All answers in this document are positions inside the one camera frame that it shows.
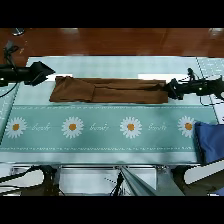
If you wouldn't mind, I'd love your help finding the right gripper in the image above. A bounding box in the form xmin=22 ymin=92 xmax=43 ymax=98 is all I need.
xmin=164 ymin=78 xmax=188 ymax=101

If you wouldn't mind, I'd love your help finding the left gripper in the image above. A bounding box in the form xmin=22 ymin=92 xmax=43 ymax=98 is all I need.
xmin=24 ymin=60 xmax=56 ymax=87

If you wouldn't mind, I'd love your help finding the brown T-shirt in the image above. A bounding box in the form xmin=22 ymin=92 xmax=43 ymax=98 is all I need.
xmin=48 ymin=75 xmax=170 ymax=105

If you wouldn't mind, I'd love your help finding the blue garment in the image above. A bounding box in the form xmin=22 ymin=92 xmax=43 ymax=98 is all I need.
xmin=193 ymin=120 xmax=224 ymax=197

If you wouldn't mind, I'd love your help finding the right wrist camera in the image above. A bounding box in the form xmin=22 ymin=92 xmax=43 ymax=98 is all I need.
xmin=185 ymin=67 xmax=200 ymax=82

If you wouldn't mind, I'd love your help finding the black cable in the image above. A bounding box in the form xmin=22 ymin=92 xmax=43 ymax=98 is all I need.
xmin=110 ymin=171 xmax=125 ymax=197
xmin=199 ymin=94 xmax=224 ymax=108
xmin=0 ymin=81 xmax=20 ymax=99

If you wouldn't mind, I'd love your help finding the silver frame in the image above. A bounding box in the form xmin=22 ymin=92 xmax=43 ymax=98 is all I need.
xmin=0 ymin=162 xmax=224 ymax=197

